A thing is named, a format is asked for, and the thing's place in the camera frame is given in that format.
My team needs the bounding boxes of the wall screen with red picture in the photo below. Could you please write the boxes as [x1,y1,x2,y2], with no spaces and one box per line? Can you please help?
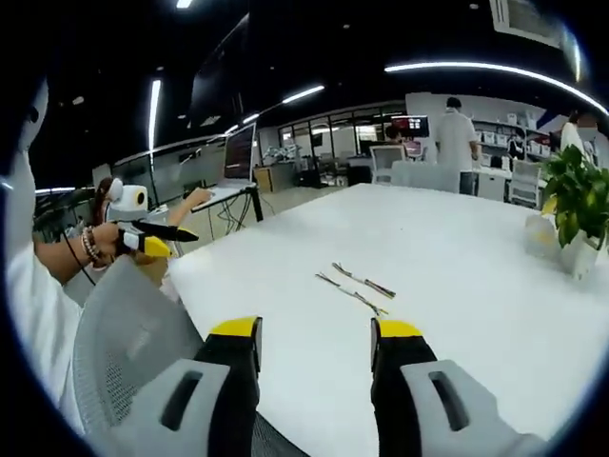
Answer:
[391,114,430,133]

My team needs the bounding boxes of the clear plastic container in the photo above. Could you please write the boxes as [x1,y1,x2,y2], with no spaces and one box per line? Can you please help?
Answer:
[524,212,559,259]

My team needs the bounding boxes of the white body-worn device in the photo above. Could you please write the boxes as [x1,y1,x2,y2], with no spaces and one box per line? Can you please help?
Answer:
[0,77,50,204]

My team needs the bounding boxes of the short ceiling light strip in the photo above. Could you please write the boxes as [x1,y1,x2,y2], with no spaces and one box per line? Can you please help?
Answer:
[280,84,327,106]
[148,78,164,149]

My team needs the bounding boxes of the brown cardboard box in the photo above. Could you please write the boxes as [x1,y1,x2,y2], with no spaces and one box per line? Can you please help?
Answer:
[251,166,276,194]

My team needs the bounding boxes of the open silver laptop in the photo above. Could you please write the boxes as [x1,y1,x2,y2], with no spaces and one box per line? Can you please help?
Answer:
[203,122,259,210]

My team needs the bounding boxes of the white office chair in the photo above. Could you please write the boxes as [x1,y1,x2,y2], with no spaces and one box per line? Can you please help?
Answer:
[369,144,409,187]
[507,160,544,209]

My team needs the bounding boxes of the beaded bracelets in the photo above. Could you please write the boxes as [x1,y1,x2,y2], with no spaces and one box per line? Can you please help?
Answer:
[79,225,105,268]

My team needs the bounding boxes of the white storage shelves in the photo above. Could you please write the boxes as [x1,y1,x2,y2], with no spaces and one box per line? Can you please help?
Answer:
[474,108,563,164]

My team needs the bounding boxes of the white chair backrest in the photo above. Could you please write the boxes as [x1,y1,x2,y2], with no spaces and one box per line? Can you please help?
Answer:
[391,159,462,192]

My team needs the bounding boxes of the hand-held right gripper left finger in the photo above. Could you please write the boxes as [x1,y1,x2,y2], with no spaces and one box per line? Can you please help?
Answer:
[108,315,264,457]

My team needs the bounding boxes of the person's left hand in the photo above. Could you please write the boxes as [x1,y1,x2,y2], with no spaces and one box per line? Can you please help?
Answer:
[92,222,126,264]

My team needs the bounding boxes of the grey mesh office chair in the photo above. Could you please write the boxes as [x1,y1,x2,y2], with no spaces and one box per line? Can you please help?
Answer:
[72,255,310,457]

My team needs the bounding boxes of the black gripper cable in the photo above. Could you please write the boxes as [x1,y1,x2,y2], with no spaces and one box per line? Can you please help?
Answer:
[60,227,100,290]

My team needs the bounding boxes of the person's torso white clothing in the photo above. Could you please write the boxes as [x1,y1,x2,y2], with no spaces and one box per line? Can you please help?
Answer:
[0,156,89,432]

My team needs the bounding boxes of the ceiling air conditioner vent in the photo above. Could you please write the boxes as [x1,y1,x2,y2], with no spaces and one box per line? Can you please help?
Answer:
[488,0,568,50]

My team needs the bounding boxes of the side table with black legs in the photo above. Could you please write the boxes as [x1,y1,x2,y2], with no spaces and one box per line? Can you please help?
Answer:
[189,184,265,242]

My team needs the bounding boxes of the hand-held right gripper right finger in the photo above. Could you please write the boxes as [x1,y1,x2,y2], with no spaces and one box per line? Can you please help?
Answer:
[369,317,548,457]

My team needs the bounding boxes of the green potted plant white pot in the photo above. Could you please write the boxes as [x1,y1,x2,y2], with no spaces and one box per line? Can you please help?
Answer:
[540,144,609,283]

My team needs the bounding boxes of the long ceiling light strip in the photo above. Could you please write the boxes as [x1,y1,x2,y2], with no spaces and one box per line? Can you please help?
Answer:
[383,60,609,116]

